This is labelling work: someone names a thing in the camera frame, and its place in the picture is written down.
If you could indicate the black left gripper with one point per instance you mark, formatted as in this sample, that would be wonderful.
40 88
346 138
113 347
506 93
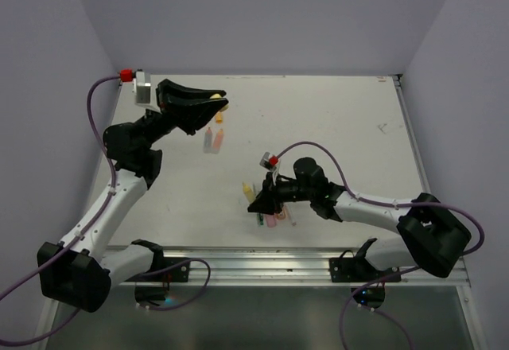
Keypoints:
185 107

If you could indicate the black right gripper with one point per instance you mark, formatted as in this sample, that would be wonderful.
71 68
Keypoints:
268 200

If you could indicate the yellow highlighter marker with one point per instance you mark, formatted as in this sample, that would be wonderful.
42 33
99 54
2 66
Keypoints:
248 193

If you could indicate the orange marker cap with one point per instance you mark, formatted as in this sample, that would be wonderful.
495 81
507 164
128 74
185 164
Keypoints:
218 117

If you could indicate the yellow marker cap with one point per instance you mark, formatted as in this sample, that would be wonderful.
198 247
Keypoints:
218 96

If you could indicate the white marker with peach tip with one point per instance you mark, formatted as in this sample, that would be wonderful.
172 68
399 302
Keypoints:
207 146

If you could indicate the orange highlighter marker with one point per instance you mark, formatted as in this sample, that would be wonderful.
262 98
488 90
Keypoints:
217 142

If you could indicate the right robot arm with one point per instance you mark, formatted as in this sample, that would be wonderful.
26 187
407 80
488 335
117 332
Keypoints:
426 234

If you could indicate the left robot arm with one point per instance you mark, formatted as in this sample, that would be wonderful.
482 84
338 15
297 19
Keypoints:
76 270

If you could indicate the white pen with tan cap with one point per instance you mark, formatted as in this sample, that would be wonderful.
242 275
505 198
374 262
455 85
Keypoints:
290 216

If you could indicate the orange clear highlighter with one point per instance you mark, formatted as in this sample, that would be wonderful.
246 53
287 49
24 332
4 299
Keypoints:
282 215

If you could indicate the pink highlighter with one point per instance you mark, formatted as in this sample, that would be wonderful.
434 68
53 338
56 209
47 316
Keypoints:
270 221

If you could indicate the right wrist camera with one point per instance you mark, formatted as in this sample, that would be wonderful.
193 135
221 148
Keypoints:
269 160

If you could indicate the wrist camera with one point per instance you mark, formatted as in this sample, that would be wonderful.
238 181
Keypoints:
269 160
142 88

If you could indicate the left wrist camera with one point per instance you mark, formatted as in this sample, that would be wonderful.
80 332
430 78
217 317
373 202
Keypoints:
142 88

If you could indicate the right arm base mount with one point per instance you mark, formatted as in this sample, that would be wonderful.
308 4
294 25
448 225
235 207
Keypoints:
362 270

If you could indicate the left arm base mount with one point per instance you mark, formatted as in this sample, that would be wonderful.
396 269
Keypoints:
150 265

